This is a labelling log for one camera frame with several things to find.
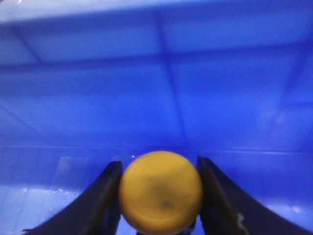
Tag yellow push button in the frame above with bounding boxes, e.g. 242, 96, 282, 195
118, 151, 203, 235

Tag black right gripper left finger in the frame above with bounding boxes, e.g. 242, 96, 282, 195
22, 161, 122, 235

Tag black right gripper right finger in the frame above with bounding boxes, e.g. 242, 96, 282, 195
197, 156, 311, 235

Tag large blue plastic crate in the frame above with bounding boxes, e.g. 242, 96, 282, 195
0, 0, 313, 235

